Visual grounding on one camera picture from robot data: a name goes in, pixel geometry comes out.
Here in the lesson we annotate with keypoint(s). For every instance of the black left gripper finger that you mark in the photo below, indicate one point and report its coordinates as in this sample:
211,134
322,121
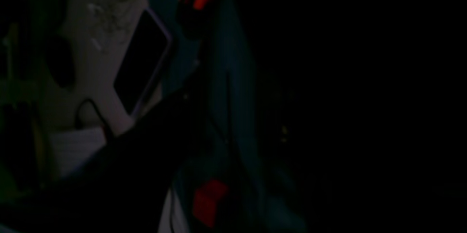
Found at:
122,187

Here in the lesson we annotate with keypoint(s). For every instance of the teal table cloth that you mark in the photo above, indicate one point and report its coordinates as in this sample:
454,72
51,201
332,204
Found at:
226,123

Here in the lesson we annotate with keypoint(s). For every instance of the orange utility knife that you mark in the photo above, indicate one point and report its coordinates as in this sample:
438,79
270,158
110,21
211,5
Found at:
193,16

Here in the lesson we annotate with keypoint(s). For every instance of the white booklet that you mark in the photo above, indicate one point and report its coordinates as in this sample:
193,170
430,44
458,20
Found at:
72,148

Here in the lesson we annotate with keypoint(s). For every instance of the orange block tool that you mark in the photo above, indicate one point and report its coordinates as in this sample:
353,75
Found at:
206,202

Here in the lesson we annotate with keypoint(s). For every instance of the smartphone with purple case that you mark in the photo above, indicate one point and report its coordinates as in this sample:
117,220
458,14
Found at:
143,62

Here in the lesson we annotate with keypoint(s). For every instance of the black t-shirt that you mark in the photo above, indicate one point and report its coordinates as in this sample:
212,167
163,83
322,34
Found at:
374,99

